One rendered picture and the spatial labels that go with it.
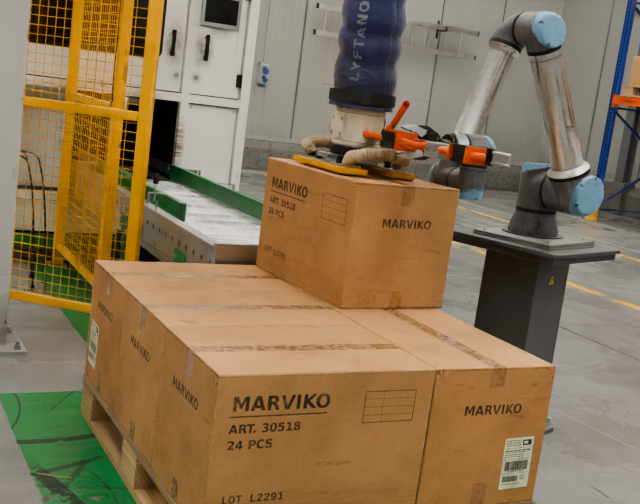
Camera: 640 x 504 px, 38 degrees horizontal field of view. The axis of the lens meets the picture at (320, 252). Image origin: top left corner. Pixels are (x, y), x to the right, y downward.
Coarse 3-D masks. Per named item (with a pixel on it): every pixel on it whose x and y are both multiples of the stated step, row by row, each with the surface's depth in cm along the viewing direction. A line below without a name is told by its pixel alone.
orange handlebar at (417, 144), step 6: (366, 132) 307; (372, 132) 305; (378, 132) 309; (372, 138) 305; (378, 138) 301; (402, 138) 290; (408, 138) 287; (402, 144) 290; (408, 144) 287; (414, 144) 284; (420, 144) 281; (420, 150) 286; (438, 150) 274; (444, 150) 271; (474, 156) 261; (480, 156) 261
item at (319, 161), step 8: (296, 160) 324; (304, 160) 319; (312, 160) 314; (320, 160) 312; (328, 160) 313; (336, 160) 308; (328, 168) 305; (336, 168) 300; (344, 168) 298; (352, 168) 300; (360, 168) 305
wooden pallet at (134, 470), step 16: (96, 400) 312; (96, 416) 313; (112, 416) 288; (96, 432) 305; (112, 432) 305; (112, 448) 293; (128, 448) 272; (128, 464) 271; (144, 464) 258; (128, 480) 271; (144, 480) 267; (144, 496) 263; (160, 496) 264
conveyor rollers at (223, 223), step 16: (176, 192) 513; (192, 192) 526; (192, 208) 462; (208, 208) 467; (224, 208) 479; (192, 224) 415; (208, 224) 419; (224, 224) 423; (240, 224) 435; (256, 224) 439; (224, 240) 385; (240, 240) 388; (256, 240) 392
